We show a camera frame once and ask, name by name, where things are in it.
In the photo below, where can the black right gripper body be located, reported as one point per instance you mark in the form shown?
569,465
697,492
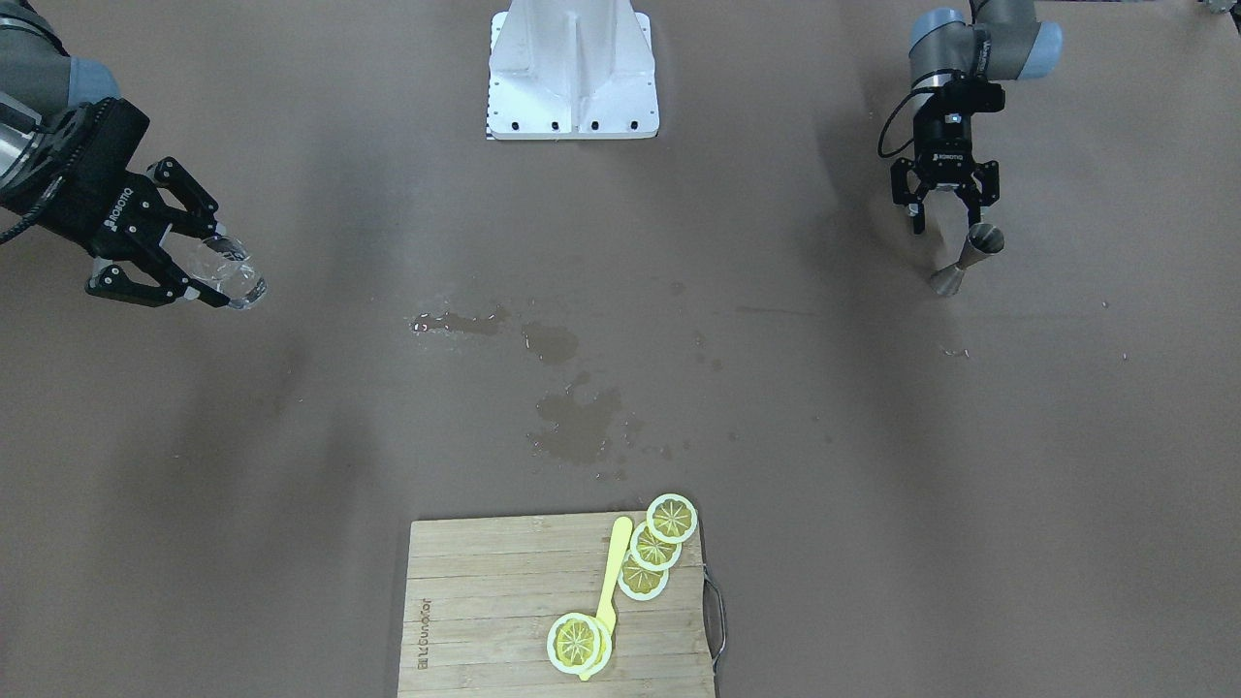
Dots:
114,210

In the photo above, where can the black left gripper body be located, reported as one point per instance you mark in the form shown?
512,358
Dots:
945,147

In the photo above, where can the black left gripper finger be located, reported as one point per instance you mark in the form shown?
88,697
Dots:
910,184
980,190

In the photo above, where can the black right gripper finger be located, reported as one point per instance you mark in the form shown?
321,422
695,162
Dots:
197,216
149,279

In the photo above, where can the steel double jigger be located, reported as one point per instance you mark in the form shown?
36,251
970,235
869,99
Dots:
982,241

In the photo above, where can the clear glass measuring cup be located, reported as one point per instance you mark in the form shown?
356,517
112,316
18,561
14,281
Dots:
224,264

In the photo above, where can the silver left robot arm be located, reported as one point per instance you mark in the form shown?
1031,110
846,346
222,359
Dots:
958,65

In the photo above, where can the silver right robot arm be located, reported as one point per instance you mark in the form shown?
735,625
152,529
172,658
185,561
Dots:
41,75

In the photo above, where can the lemon slice outer end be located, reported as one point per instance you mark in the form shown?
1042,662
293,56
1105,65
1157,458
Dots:
672,518

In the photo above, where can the lemon slice middle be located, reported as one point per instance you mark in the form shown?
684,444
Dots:
651,552

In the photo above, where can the lemon slice near spoon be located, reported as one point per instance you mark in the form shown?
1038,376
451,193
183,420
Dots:
639,583

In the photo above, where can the bamboo cutting board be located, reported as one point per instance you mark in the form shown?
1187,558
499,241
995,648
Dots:
482,594

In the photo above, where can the yellow plastic spoon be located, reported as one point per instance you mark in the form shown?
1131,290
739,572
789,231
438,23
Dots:
605,613

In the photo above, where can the lemon slice on spoon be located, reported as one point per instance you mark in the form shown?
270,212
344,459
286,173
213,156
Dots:
579,645

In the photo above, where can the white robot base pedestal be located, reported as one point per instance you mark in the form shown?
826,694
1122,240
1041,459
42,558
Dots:
571,71

